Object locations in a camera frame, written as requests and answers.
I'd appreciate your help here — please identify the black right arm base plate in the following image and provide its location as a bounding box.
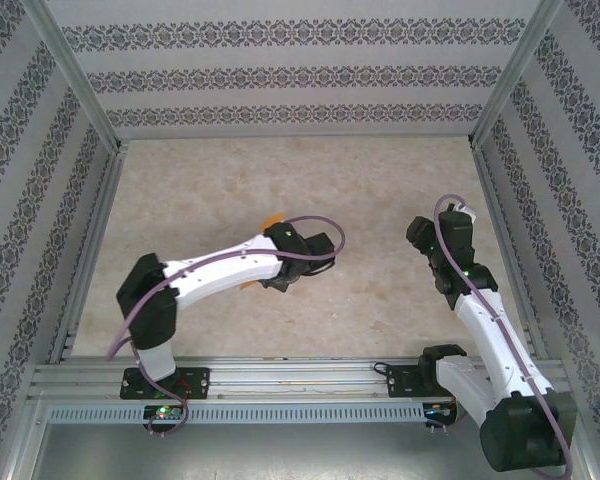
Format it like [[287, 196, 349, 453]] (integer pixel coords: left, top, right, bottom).
[[387, 363, 461, 399]]

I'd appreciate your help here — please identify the small circuit board with LED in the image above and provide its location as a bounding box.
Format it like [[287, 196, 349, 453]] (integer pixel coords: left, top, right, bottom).
[[424, 401, 459, 419], [143, 403, 184, 421]]

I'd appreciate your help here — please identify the orange cloth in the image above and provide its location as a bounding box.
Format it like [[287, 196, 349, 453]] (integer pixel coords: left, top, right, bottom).
[[239, 212, 287, 292]]

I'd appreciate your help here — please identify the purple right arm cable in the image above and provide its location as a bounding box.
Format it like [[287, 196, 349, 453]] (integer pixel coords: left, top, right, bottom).
[[432, 193, 576, 479]]

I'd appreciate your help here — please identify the grey metal sheet panel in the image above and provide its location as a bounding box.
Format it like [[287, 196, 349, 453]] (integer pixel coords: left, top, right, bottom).
[[29, 422, 594, 480]]

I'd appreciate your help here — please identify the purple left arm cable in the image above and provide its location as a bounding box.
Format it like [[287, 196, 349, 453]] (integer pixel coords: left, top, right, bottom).
[[104, 214, 346, 439]]

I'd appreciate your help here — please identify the aluminium side rail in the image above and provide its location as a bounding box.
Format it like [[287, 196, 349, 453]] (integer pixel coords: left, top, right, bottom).
[[472, 144, 549, 359], [49, 142, 131, 364]]

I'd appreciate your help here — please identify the slotted grey cable duct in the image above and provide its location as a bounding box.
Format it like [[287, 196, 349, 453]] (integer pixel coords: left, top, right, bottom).
[[47, 403, 426, 425]]

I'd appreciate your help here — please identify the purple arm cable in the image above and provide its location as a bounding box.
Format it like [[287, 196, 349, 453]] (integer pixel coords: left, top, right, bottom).
[[104, 214, 346, 439], [432, 193, 576, 479]]

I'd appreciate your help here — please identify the aluminium frame post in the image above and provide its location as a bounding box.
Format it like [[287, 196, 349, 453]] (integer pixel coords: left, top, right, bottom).
[[467, 0, 565, 147], [22, 0, 129, 151]]

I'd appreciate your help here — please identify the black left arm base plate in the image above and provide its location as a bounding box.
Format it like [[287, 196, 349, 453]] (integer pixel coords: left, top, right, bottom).
[[121, 367, 211, 401]]

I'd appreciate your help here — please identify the aluminium mounting rail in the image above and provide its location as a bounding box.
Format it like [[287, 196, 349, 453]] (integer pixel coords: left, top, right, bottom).
[[27, 355, 571, 401]]

